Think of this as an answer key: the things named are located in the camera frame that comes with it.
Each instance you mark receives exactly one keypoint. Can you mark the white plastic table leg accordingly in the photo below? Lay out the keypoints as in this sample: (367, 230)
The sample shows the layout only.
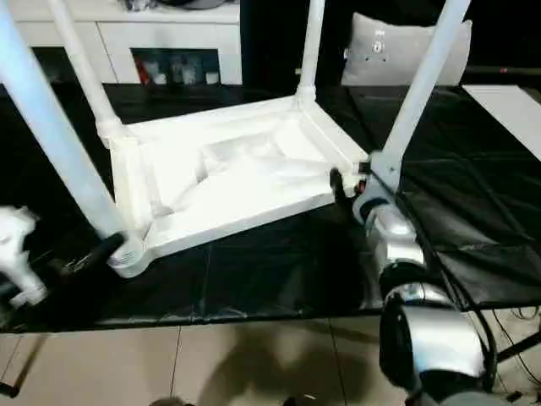
(84, 72)
(422, 84)
(310, 51)
(55, 127)

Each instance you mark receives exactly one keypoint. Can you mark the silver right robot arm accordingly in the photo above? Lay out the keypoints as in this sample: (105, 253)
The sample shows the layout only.
(401, 254)

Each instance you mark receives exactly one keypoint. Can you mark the black work mat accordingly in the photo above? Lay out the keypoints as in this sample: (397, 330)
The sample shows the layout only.
(465, 211)

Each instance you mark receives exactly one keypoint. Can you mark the black metal support rod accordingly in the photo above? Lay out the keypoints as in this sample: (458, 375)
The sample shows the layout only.
(25, 368)

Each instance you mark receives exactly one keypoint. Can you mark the grey cushion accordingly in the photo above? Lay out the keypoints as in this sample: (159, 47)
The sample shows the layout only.
(393, 51)

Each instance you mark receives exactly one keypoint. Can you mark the black furniture with gold label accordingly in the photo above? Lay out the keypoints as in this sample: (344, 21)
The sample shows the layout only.
(274, 42)

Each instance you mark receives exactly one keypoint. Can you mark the white flat board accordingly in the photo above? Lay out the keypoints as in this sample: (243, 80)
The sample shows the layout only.
(507, 110)

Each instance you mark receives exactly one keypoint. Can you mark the small white jar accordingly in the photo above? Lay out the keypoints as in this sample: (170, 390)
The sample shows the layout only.
(210, 77)
(188, 76)
(160, 78)

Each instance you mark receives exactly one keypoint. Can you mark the grey rounded bag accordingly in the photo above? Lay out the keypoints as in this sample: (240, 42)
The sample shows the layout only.
(207, 3)

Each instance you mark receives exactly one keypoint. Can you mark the white sideboard with glass doors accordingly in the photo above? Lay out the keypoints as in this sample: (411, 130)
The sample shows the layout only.
(169, 29)

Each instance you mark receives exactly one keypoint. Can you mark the black metal floor bar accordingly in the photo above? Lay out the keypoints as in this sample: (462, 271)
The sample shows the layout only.
(520, 349)

